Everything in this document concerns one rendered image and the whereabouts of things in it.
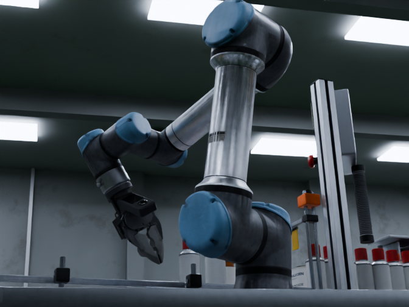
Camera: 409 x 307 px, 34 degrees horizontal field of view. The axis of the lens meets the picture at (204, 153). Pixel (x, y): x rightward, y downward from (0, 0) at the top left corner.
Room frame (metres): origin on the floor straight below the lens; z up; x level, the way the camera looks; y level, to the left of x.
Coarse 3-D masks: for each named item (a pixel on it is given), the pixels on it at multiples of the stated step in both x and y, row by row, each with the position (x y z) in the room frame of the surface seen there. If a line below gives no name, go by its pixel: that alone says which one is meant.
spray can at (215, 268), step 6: (210, 258) 1.61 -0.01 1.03; (216, 258) 1.61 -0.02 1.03; (210, 264) 1.61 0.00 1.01; (216, 264) 1.61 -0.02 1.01; (222, 264) 1.62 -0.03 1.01; (210, 270) 1.61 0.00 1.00; (216, 270) 1.61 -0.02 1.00; (222, 270) 1.61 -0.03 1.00; (210, 276) 1.61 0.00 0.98; (216, 276) 1.61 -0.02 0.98; (222, 276) 1.61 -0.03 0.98; (210, 282) 1.61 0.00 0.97; (216, 282) 1.61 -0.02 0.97; (222, 282) 1.61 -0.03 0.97
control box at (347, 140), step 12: (336, 96) 1.61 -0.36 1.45; (348, 96) 1.60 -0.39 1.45; (312, 108) 1.63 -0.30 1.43; (336, 108) 1.61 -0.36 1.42; (348, 108) 1.60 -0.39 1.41; (348, 120) 1.60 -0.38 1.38; (348, 132) 1.60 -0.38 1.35; (348, 144) 1.60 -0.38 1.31; (348, 156) 1.62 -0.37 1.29; (348, 168) 1.71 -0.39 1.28
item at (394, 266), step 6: (390, 252) 1.84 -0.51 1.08; (396, 252) 1.84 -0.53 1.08; (390, 258) 1.84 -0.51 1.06; (396, 258) 1.84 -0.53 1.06; (390, 264) 1.84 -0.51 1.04; (396, 264) 1.83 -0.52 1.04; (390, 270) 1.84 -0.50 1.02; (396, 270) 1.83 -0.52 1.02; (402, 270) 1.84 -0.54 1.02; (396, 276) 1.83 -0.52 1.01; (402, 276) 1.84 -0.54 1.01; (396, 282) 1.83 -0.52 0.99; (402, 282) 1.84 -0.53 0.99; (396, 288) 1.83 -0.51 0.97; (402, 288) 1.83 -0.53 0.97
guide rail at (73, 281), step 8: (0, 280) 1.39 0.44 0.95; (8, 280) 1.39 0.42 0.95; (16, 280) 1.40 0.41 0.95; (24, 280) 1.41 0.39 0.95; (32, 280) 1.42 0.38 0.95; (40, 280) 1.42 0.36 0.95; (48, 280) 1.43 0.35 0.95; (72, 280) 1.45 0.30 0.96; (80, 280) 1.46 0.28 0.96; (88, 280) 1.46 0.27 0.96; (96, 280) 1.47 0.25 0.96; (104, 280) 1.48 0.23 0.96; (112, 280) 1.48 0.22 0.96; (120, 280) 1.49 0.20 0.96; (128, 280) 1.50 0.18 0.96; (136, 280) 1.51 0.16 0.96; (208, 288) 1.58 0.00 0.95; (216, 288) 1.59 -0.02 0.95; (224, 288) 1.59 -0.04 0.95; (232, 288) 1.60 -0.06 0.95; (296, 288) 1.67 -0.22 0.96; (304, 288) 1.68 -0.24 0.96; (328, 288) 1.71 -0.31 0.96
